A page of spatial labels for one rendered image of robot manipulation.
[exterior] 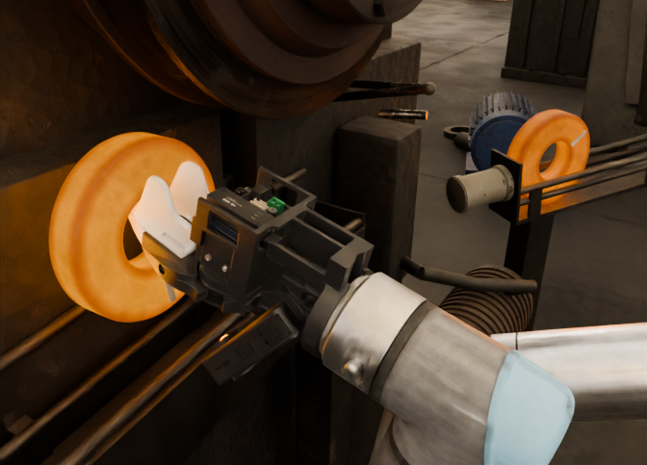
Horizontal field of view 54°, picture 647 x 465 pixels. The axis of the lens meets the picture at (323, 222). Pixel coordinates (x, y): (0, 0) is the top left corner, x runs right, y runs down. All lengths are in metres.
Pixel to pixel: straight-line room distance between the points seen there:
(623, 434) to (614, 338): 1.13
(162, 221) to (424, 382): 0.23
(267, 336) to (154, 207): 0.13
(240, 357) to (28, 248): 0.20
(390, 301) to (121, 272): 0.22
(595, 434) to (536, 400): 1.25
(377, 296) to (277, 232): 0.08
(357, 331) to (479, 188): 0.64
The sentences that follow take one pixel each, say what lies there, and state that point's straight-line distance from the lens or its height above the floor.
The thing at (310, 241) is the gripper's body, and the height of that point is 0.86.
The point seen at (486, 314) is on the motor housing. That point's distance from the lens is 0.99.
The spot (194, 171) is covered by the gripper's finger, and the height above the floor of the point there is 0.88.
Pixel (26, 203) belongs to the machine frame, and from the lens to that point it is 0.56.
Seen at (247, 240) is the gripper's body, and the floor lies 0.87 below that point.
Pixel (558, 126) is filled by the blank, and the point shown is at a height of 0.76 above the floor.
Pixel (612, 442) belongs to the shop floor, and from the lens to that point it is 1.65.
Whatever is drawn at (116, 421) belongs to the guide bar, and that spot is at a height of 0.69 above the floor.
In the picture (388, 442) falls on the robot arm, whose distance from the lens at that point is 0.45.
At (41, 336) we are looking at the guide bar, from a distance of 0.59.
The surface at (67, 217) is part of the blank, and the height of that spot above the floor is 0.86.
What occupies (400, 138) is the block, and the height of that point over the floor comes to 0.80.
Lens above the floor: 1.06
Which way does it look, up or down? 26 degrees down
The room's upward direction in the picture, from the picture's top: 1 degrees clockwise
